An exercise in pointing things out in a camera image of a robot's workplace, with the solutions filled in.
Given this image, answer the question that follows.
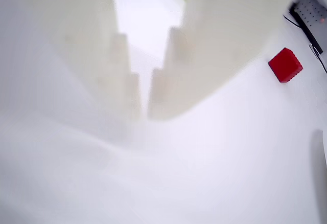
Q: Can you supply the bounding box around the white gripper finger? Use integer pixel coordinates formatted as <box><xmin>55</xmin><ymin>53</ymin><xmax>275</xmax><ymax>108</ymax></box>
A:
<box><xmin>147</xmin><ymin>0</ymin><xmax>306</xmax><ymax>120</ymax></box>
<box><xmin>0</xmin><ymin>0</ymin><xmax>143</xmax><ymax>144</ymax></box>

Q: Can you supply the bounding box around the long thin black cable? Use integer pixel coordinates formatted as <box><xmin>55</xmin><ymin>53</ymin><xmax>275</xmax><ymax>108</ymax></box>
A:
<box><xmin>283</xmin><ymin>15</ymin><xmax>327</xmax><ymax>75</ymax></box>

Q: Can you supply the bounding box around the grey perforated board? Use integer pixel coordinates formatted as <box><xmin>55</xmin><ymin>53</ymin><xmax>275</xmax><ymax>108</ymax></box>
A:
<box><xmin>293</xmin><ymin>0</ymin><xmax>327</xmax><ymax>34</ymax></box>

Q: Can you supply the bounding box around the red cube block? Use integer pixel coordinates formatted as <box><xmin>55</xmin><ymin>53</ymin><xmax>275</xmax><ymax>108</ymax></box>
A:
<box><xmin>268</xmin><ymin>47</ymin><xmax>304</xmax><ymax>83</ymax></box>

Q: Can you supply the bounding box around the black cylindrical rod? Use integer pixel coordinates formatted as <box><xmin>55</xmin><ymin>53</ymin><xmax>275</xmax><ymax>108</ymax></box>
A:
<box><xmin>311</xmin><ymin>129</ymin><xmax>327</xmax><ymax>224</ymax></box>

